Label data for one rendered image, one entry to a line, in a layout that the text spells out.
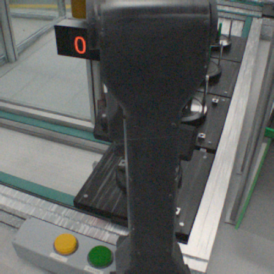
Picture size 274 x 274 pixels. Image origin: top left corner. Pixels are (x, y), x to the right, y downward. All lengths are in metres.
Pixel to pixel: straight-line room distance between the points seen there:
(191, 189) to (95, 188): 0.20
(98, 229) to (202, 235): 0.20
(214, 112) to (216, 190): 0.27
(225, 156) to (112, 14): 0.67
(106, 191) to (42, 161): 0.23
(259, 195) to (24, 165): 0.56
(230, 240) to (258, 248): 0.06
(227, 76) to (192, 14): 0.93
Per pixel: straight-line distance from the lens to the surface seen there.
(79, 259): 0.65
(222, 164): 0.83
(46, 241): 0.68
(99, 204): 0.70
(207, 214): 0.71
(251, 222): 0.66
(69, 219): 0.71
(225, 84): 1.10
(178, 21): 0.21
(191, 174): 0.77
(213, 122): 0.92
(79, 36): 0.75
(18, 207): 0.74
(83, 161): 0.88
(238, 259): 0.78
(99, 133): 0.64
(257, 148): 0.68
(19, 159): 0.92
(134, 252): 0.32
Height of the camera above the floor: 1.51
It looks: 39 degrees down
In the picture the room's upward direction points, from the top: straight up
